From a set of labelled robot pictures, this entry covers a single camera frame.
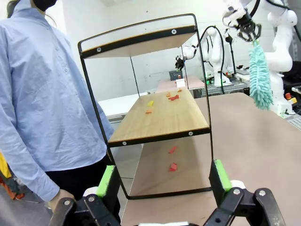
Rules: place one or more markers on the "aluminium frame table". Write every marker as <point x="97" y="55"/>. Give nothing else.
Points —
<point x="235" y="86"/>

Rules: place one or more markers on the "white table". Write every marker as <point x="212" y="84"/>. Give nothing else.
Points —
<point x="117" y="106"/>

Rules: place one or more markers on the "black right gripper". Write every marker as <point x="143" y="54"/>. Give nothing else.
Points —
<point x="245" y="23"/>

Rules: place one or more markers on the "person's right forearm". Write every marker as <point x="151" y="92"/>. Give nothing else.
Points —
<point x="35" y="169"/>

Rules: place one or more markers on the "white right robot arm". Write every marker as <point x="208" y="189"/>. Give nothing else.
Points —
<point x="279" y="47"/>

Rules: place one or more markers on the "orange fabric item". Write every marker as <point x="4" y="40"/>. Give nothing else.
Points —
<point x="4" y="169"/>

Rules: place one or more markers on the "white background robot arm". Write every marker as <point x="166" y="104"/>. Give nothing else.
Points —
<point x="215" y="56"/>
<point x="190" y="48"/>

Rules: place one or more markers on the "black tripod stand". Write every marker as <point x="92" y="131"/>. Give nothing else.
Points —
<point x="231" y="54"/>

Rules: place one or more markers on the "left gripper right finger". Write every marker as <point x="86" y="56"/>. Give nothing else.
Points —
<point x="219" y="181"/>

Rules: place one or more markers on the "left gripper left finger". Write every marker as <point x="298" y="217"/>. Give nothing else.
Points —
<point x="105" y="181"/>

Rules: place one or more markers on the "person in blue shirt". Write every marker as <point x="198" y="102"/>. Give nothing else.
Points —
<point x="47" y="94"/>

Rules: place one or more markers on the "table with pink mat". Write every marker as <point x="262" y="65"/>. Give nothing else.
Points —
<point x="195" y="83"/>

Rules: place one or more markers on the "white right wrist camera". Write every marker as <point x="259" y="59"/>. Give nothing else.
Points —
<point x="229" y="14"/>

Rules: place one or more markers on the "yellow emergency stop box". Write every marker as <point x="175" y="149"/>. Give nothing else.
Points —
<point x="291" y="99"/>

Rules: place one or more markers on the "small white box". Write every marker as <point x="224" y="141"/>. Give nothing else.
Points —
<point x="180" y="83"/>

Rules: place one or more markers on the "black background robot gripper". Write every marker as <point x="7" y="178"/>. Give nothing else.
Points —
<point x="180" y="63"/>

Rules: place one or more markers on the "small black sign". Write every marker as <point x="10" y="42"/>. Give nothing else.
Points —
<point x="175" y="75"/>

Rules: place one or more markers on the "black face mask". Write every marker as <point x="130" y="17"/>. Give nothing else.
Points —
<point x="45" y="3"/>

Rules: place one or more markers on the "person's right hand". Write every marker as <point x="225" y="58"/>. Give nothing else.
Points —
<point x="62" y="195"/>

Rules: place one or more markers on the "black frame wooden shelf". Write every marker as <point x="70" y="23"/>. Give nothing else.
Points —
<point x="164" y="117"/>

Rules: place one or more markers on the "yellow paper scrap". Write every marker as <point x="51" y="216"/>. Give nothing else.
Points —
<point x="150" y="103"/>

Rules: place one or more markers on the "teal chenille duster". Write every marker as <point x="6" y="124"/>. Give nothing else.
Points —
<point x="259" y="77"/>

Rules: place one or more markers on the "red paper scrap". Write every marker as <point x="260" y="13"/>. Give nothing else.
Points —
<point x="173" y="167"/>
<point x="172" y="150"/>
<point x="173" y="98"/>

